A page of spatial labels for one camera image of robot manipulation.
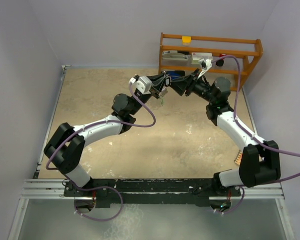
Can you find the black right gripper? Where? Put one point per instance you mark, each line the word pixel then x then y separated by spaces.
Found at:
pixel 180 84

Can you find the silver keyring with clips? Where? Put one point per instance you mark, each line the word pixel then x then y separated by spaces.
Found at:
pixel 161 92

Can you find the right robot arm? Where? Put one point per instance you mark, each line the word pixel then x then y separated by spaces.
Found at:
pixel 260 162

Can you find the yellow small box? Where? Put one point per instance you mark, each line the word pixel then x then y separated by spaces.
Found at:
pixel 186 40

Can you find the key with black fob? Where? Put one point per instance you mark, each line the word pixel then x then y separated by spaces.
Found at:
pixel 167 82

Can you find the blue stapler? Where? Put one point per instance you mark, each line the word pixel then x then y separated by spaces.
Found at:
pixel 175 74

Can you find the wooden shelf rack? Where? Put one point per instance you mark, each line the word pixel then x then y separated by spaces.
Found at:
pixel 223 56

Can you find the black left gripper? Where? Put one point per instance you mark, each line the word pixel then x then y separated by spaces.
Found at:
pixel 157 81

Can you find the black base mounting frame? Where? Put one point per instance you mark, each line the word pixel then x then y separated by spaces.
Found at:
pixel 105 192

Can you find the grey stapler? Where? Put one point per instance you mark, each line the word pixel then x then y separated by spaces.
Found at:
pixel 174 57

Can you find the white green staples box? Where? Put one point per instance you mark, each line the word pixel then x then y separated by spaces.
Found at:
pixel 196 57

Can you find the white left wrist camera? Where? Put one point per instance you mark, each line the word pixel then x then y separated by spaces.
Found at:
pixel 141 83

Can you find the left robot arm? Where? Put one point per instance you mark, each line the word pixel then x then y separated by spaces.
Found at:
pixel 65 147

